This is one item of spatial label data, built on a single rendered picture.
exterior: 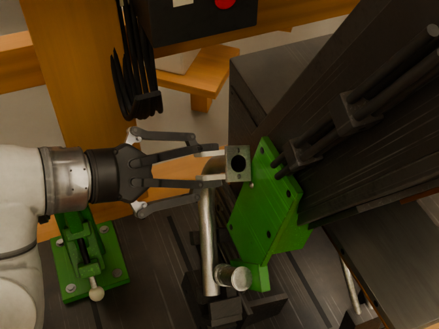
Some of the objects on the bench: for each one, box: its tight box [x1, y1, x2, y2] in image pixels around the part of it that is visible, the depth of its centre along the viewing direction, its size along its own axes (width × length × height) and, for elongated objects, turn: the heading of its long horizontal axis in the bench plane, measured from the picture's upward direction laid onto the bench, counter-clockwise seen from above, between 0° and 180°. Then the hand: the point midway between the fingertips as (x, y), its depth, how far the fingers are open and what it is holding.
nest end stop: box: [200, 313, 242, 328], centre depth 91 cm, size 4×7×6 cm, turn 111°
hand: (219, 164), depth 79 cm, fingers closed on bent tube, 3 cm apart
